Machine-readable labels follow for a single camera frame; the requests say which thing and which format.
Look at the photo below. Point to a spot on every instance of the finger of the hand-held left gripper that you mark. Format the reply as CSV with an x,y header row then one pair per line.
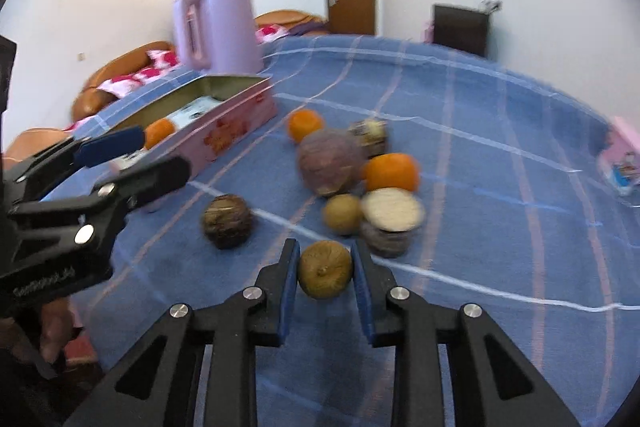
x,y
112,146
155,179

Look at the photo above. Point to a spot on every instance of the person's left hand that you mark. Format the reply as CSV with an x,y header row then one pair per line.
x,y
52,327

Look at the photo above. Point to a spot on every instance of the dark cup with white lid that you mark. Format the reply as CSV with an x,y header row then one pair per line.
x,y
392,219

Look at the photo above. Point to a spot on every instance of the pink floral pillow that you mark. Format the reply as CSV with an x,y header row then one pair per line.
x,y
270,32
137,77

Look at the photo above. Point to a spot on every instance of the pink tin box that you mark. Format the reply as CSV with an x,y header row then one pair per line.
x,y
210,127

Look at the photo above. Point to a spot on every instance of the lilac electric kettle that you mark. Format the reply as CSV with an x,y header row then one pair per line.
x,y
217,27

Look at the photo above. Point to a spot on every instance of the pink cartoon cup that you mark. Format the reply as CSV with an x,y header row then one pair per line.
x,y
621,159

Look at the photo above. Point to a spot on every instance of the printed leaflet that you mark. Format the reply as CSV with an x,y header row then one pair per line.
x,y
192,109

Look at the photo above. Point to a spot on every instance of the brown kiwi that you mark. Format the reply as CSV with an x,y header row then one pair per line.
x,y
343,213
325,269

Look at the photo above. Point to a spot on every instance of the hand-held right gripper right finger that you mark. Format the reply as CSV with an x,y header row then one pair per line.
x,y
361,294

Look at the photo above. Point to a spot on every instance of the brown leather sofa armrest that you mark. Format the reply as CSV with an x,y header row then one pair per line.
x,y
37,141

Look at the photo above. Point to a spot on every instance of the dark brown round fruit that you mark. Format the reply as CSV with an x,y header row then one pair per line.
x,y
226,221

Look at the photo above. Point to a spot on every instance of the blue plaid blanket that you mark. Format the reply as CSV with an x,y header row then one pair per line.
x,y
475,132

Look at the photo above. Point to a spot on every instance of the brown leather sofa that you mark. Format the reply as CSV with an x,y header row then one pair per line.
x,y
120,74
290,18

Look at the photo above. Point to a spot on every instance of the brown and white cake cube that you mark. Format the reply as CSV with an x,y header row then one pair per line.
x,y
370,134

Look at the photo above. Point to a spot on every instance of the purple round fruit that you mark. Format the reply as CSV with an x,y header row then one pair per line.
x,y
330,162

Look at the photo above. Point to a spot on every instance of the orange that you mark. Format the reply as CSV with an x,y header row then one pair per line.
x,y
391,173
305,125
159,132

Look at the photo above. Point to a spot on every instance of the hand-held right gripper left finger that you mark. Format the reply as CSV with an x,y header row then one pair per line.
x,y
289,292

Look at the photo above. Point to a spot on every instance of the dark cabinet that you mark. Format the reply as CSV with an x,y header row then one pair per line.
x,y
460,29

